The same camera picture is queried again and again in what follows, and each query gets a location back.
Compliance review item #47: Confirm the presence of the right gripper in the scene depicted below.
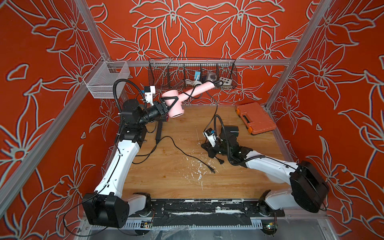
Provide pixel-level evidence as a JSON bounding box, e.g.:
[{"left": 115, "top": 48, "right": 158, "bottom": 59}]
[{"left": 199, "top": 141, "right": 232, "bottom": 160}]

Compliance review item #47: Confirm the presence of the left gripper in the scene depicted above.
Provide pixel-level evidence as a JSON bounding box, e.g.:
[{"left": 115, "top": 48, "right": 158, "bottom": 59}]
[{"left": 138, "top": 98, "right": 178, "bottom": 129}]

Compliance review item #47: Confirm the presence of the dark green hair dryer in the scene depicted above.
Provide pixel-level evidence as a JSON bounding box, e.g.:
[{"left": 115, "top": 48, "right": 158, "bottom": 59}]
[{"left": 222, "top": 126, "right": 239, "bottom": 138}]

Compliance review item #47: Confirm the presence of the pink hair dryer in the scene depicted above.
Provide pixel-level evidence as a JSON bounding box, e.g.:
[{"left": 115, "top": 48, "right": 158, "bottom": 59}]
[{"left": 162, "top": 82, "right": 215, "bottom": 118}]

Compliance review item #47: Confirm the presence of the pink dryer black cord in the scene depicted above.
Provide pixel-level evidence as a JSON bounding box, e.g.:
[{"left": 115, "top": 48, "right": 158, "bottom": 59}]
[{"left": 191, "top": 82, "right": 225, "bottom": 165}]

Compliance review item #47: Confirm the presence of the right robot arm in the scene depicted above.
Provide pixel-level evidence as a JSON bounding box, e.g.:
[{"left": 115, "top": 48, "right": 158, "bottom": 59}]
[{"left": 202, "top": 114, "right": 330, "bottom": 217}]

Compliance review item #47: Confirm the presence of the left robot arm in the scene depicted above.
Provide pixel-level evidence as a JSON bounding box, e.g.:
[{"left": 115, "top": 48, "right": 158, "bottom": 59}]
[{"left": 80, "top": 79, "right": 170, "bottom": 230}]

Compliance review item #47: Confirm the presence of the black hair dryer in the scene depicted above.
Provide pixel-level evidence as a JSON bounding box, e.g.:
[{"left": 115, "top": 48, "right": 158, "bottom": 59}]
[{"left": 155, "top": 117, "right": 168, "bottom": 144}]

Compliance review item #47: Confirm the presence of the orange tool case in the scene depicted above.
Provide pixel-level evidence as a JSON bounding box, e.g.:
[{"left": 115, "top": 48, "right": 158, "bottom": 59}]
[{"left": 236, "top": 102, "right": 277, "bottom": 136}]

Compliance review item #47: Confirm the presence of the blue small box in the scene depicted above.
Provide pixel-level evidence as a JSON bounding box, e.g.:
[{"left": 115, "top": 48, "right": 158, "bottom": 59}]
[{"left": 194, "top": 71, "right": 201, "bottom": 81}]

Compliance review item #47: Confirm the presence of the clear plastic bin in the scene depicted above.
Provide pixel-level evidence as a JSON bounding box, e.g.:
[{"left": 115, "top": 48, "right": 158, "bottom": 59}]
[{"left": 85, "top": 62, "right": 131, "bottom": 99}]

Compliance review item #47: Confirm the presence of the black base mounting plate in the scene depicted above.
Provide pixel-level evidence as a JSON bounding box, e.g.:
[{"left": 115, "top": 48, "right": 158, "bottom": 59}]
[{"left": 123, "top": 199, "right": 285, "bottom": 230}]

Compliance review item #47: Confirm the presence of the white power adapter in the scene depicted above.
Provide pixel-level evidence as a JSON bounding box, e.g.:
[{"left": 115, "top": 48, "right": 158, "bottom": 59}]
[{"left": 204, "top": 72, "right": 217, "bottom": 82}]

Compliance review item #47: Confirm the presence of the white socket cube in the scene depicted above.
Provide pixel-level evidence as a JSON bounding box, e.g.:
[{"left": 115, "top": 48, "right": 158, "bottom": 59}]
[{"left": 219, "top": 77, "right": 233, "bottom": 89}]

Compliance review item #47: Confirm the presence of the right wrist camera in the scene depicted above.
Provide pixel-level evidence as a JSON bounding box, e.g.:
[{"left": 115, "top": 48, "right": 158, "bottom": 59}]
[{"left": 204, "top": 128, "right": 217, "bottom": 148}]

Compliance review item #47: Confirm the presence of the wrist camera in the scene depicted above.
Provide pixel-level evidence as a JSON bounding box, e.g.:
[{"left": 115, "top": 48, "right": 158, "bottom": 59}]
[
  {"left": 204, "top": 128, "right": 217, "bottom": 148},
  {"left": 144, "top": 86, "right": 156, "bottom": 106}
]

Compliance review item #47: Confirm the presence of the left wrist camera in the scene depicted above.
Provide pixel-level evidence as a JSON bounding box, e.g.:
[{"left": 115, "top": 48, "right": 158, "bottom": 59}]
[{"left": 144, "top": 86, "right": 156, "bottom": 106}]

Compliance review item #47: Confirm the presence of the black wire wall basket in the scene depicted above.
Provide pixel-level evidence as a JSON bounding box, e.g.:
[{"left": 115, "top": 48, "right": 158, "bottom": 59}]
[{"left": 148, "top": 57, "right": 238, "bottom": 91}]

